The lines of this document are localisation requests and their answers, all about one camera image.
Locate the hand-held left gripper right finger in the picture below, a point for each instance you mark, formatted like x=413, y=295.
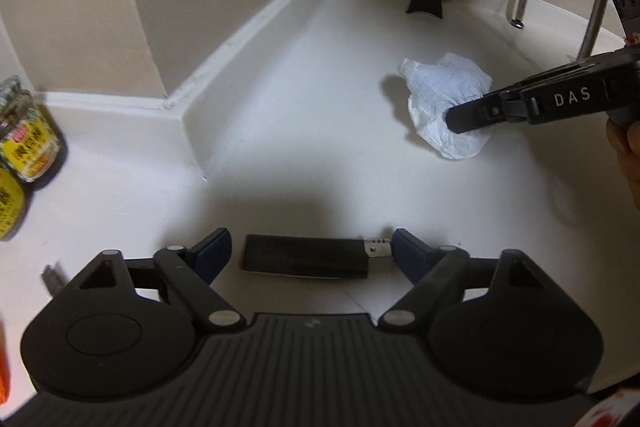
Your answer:
x=410, y=257

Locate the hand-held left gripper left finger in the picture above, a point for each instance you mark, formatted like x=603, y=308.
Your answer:
x=215, y=249

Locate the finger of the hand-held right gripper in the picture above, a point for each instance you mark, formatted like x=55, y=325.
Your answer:
x=475, y=117
x=540, y=79

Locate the large white paper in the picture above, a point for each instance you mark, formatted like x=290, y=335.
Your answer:
x=440, y=82

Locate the person's right hand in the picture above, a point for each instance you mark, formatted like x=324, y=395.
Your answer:
x=630, y=157

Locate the small grey object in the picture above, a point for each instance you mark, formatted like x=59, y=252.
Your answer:
x=52, y=277

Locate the glass sauce jar yellow label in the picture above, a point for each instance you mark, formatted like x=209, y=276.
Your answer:
x=10, y=207

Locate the glass jar checkered lid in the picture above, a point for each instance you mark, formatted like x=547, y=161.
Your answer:
x=30, y=142

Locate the red white patterned clothing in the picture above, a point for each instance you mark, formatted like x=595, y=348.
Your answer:
x=620, y=412

